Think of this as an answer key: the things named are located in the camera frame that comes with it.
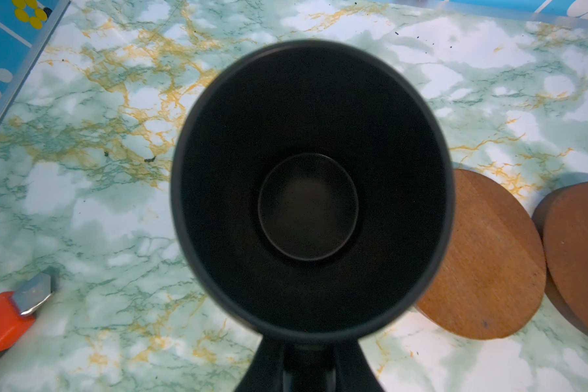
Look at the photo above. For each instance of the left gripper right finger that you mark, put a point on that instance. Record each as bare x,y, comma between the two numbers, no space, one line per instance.
353,373

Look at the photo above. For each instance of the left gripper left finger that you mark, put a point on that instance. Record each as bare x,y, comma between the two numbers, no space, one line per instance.
266,371

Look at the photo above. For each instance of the dark brown round coaster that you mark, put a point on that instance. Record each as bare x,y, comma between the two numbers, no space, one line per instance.
493,277

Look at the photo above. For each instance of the black mug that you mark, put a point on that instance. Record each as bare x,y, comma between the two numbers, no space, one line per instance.
313,197

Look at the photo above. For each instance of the scratched brown round coaster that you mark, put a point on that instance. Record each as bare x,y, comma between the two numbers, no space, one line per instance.
561,219

